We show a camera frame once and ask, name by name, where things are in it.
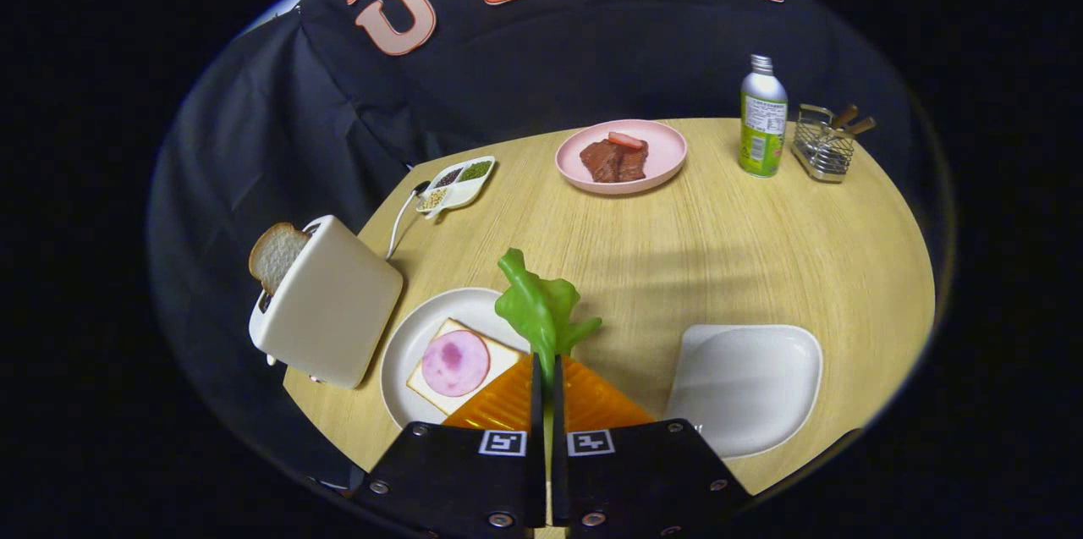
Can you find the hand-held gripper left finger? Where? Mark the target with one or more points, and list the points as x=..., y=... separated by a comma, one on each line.
x=457, y=480

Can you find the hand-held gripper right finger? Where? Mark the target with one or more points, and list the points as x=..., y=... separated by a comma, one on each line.
x=643, y=480

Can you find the green lettuce leaf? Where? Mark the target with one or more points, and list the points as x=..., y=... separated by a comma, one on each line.
x=533, y=310

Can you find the brown crust bread slice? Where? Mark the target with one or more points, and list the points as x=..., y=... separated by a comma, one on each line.
x=275, y=255

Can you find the pink ham slice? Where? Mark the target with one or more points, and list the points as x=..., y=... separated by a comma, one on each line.
x=455, y=363

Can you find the white square bread slice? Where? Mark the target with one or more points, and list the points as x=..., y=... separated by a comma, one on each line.
x=501, y=357

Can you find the white round plate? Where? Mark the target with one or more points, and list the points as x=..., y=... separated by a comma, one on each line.
x=406, y=353

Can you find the white square plate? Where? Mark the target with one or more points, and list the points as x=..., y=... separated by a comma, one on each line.
x=744, y=387

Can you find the cream white toaster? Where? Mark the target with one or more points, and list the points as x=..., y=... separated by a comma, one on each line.
x=338, y=302

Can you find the white divided seed dish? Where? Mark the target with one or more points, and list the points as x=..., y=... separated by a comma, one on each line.
x=457, y=194

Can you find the brown meat slice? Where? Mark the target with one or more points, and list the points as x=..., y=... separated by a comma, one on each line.
x=609, y=162

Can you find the pink round plate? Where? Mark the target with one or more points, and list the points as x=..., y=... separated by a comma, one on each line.
x=664, y=154

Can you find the red sausage piece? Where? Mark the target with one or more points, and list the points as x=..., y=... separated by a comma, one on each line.
x=626, y=140

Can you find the silver bottle green label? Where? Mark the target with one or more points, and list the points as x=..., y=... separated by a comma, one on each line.
x=761, y=133

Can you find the black backdrop cloth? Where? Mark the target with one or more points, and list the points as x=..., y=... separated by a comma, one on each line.
x=592, y=57

